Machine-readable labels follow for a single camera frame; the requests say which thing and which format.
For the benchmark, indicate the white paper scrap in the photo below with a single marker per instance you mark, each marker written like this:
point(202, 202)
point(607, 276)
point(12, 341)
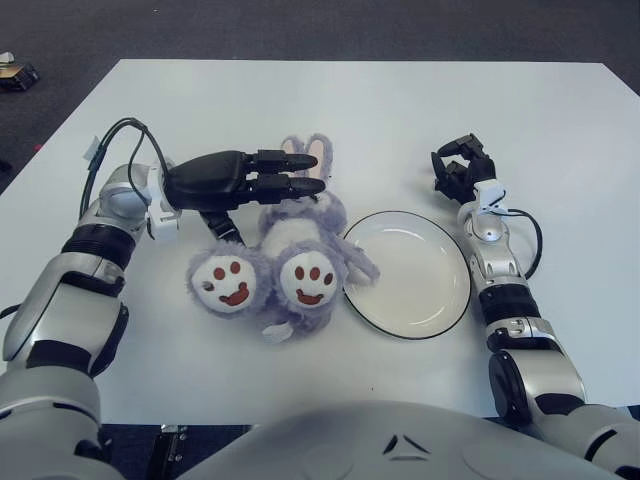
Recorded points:
point(6, 57)

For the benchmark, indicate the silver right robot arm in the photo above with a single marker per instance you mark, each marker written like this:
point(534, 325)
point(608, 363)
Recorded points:
point(537, 360)

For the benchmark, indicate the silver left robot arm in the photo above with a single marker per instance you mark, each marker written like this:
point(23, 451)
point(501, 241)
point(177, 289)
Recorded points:
point(55, 305)

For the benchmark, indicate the purple plush bunny doll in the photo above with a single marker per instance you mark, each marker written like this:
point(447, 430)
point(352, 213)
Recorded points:
point(305, 235)

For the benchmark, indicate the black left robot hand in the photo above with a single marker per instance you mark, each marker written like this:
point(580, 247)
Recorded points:
point(210, 177)

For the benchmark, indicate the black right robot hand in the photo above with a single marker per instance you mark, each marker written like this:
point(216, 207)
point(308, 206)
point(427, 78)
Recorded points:
point(462, 180)

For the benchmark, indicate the metal table bracket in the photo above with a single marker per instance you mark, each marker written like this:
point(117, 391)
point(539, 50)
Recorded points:
point(172, 442)

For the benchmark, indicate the grey robot torso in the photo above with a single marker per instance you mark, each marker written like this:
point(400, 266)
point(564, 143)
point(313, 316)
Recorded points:
point(350, 440)

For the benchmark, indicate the black and yellow box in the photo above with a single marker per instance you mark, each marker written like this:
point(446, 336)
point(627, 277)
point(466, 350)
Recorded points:
point(20, 77)

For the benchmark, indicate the white plate with black rim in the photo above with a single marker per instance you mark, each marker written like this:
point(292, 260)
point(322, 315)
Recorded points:
point(410, 280)

